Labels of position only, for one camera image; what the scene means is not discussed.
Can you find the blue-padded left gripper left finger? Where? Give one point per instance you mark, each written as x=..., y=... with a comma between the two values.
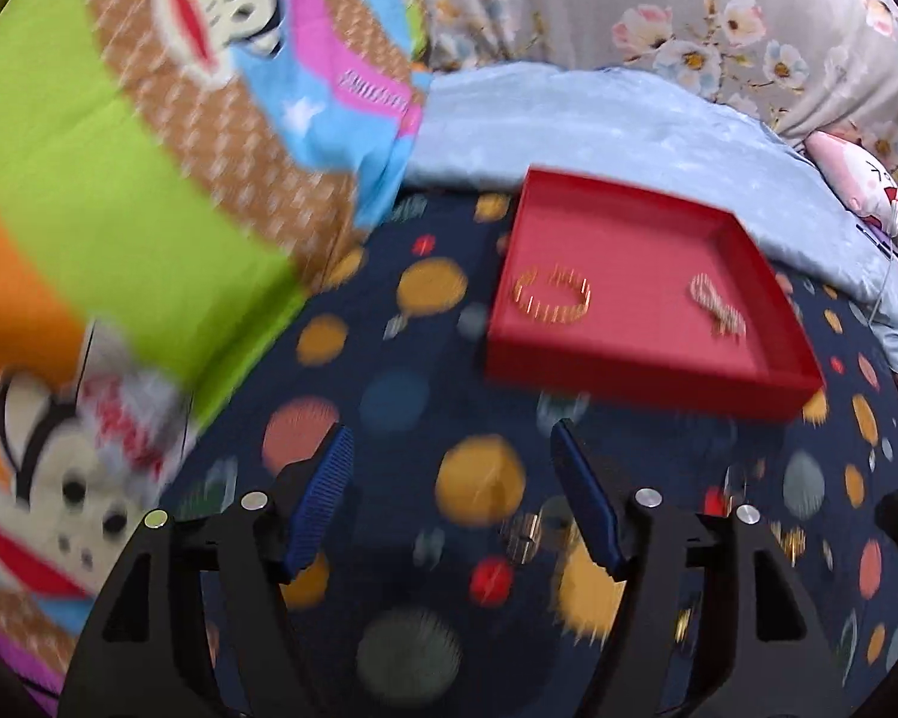
x=307, y=495

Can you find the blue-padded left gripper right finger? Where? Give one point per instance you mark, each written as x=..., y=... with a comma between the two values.
x=597, y=490

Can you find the navy planet print bedsheet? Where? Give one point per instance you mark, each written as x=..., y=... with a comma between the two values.
x=452, y=582

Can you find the red cardboard tray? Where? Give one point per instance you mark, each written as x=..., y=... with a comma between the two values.
x=630, y=294

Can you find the pink cat plush pillow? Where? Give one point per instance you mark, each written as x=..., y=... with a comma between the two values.
x=861, y=182

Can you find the colourful monkey cartoon blanket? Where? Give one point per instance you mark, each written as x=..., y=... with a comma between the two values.
x=176, y=177

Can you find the light blue pillow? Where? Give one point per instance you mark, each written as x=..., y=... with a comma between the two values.
x=483, y=129

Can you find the grey floral duvet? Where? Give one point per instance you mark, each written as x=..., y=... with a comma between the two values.
x=796, y=65

